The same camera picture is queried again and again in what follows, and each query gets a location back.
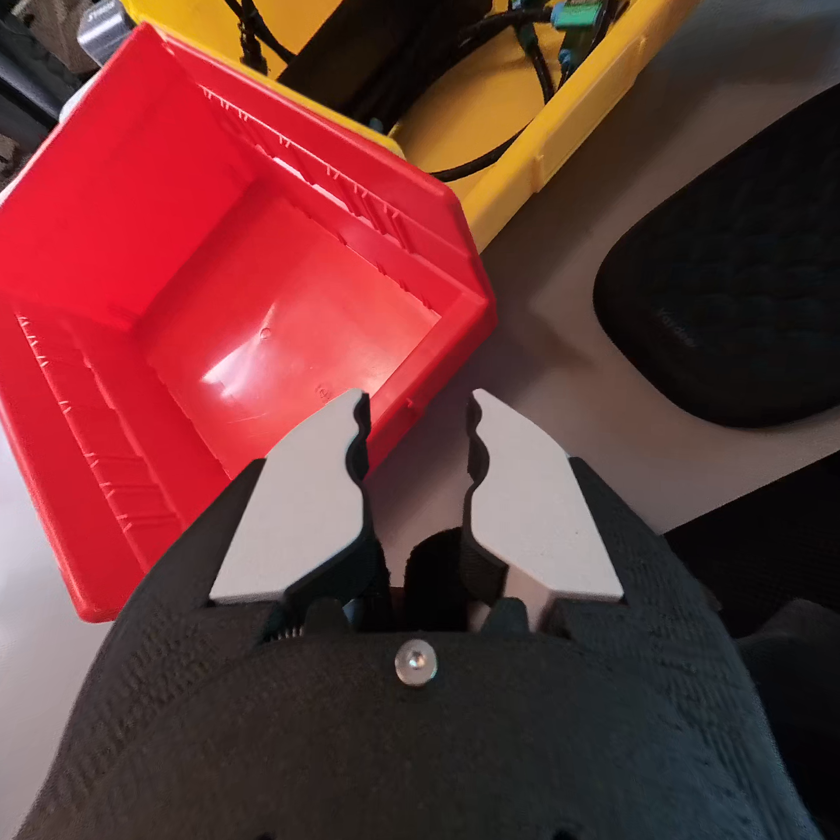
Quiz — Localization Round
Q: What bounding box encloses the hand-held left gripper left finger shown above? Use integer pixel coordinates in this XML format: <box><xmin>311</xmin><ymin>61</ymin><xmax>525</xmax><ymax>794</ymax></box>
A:
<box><xmin>207</xmin><ymin>387</ymin><xmax>382</xmax><ymax>605</ymax></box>

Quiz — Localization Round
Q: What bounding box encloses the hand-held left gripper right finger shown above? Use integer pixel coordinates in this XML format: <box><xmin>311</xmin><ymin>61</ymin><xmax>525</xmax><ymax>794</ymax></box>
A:
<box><xmin>461</xmin><ymin>387</ymin><xmax>626</xmax><ymax>632</ymax></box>

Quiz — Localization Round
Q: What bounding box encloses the red plastic bin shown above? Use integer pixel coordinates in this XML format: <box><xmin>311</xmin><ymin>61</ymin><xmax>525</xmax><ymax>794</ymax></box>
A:
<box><xmin>0</xmin><ymin>20</ymin><xmax>498</xmax><ymax>624</ymax></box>

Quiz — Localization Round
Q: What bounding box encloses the yellow plastic bin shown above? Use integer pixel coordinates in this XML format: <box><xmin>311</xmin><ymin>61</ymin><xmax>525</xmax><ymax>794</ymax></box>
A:
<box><xmin>125</xmin><ymin>0</ymin><xmax>700</xmax><ymax>253</ymax></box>

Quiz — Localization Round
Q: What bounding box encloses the person's dark printed sweatshirt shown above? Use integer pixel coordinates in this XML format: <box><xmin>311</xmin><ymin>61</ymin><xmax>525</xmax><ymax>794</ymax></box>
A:
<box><xmin>663</xmin><ymin>459</ymin><xmax>840</xmax><ymax>840</ymax></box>

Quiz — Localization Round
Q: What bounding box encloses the black quilted pad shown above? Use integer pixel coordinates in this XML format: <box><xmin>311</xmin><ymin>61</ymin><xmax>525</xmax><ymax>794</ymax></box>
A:
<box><xmin>592</xmin><ymin>85</ymin><xmax>840</xmax><ymax>429</ymax></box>

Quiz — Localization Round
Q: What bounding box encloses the grey metal object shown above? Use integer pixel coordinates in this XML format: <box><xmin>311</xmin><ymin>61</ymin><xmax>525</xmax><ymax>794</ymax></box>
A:
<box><xmin>75</xmin><ymin>0</ymin><xmax>135</xmax><ymax>67</ymax></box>

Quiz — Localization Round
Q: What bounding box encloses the thin black cable teal connector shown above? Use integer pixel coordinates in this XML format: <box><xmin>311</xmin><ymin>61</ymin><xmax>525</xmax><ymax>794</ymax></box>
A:
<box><xmin>430</xmin><ymin>26</ymin><xmax>585</xmax><ymax>183</ymax></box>

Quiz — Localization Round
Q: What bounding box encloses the thin black knotted cable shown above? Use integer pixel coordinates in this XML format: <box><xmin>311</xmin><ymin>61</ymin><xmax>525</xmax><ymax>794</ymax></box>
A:
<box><xmin>223</xmin><ymin>0</ymin><xmax>296</xmax><ymax>73</ymax></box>

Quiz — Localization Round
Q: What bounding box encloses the thin black cable green connector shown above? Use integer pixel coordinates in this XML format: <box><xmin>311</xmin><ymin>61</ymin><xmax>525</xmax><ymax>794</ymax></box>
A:
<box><xmin>549</xmin><ymin>0</ymin><xmax>595</xmax><ymax>34</ymax></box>

